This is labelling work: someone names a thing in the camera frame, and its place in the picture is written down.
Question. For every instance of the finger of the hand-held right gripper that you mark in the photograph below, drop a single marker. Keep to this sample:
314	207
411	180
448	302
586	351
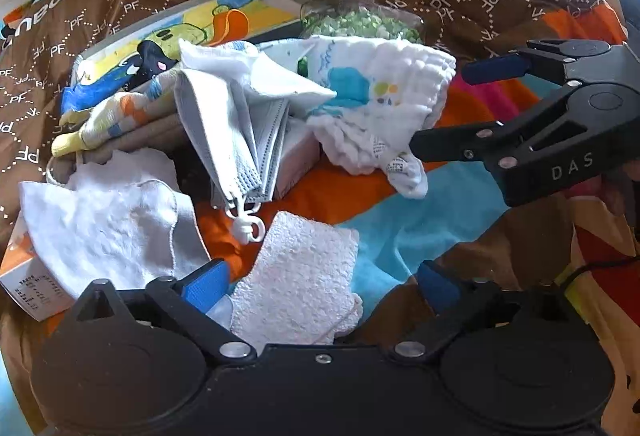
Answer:
450	145
495	65

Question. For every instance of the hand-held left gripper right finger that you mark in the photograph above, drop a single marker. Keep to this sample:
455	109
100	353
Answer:
437	286

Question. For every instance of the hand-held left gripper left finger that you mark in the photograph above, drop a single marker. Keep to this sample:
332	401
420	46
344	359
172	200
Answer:
207	283

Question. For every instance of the white terry cloth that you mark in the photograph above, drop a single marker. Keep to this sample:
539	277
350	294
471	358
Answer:
300	276

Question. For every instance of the white muslin cloth blue print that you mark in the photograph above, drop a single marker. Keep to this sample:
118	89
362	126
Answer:
400	65

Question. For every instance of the white scalloped edge towel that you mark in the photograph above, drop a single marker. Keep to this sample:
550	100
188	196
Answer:
110	226

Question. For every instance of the bag of green candies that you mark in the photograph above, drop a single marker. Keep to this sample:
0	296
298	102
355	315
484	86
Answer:
360	23

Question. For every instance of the grey face mask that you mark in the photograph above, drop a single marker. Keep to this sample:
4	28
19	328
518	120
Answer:
225	135

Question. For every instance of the yellow orange patterned cloth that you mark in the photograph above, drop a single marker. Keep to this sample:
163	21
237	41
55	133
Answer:
115	115

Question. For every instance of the cartoon printed box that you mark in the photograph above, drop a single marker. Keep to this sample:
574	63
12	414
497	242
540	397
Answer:
200	15

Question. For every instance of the small white box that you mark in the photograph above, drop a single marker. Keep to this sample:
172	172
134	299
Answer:
300	155

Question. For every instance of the beige folded cloth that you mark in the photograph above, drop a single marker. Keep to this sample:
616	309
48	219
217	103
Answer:
150	133

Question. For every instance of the white face mask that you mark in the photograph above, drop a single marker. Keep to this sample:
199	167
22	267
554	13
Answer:
285	85

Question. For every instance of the orange white carton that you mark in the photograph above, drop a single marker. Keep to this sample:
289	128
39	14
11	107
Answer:
30	291

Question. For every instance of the white waffle washcloth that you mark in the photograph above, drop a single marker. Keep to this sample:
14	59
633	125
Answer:
215	55

